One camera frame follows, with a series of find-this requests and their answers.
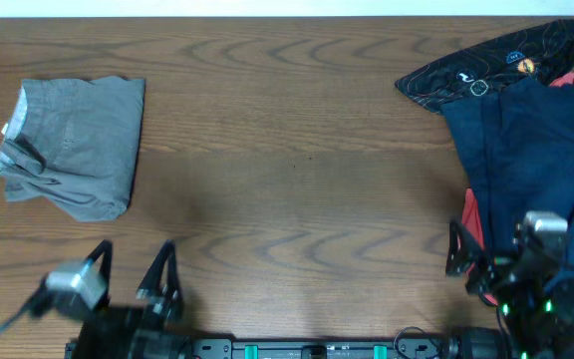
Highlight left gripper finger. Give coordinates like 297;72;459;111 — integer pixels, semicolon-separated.
137;240;183;319
83;240;113;299

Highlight grey shorts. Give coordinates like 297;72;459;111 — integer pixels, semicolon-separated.
0;76;145;222

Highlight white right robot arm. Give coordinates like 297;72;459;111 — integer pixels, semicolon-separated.
442;211;574;358

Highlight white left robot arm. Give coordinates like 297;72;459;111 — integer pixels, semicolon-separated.
64;240;193;359

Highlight red garment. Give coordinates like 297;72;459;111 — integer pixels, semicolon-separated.
461;72;574;249

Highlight navy blue garment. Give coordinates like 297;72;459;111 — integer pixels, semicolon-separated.
441;78;574;266

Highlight black patterned shorts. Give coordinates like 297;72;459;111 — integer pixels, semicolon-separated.
395;19;574;114

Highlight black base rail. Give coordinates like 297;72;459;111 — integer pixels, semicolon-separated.
192;327;460;359

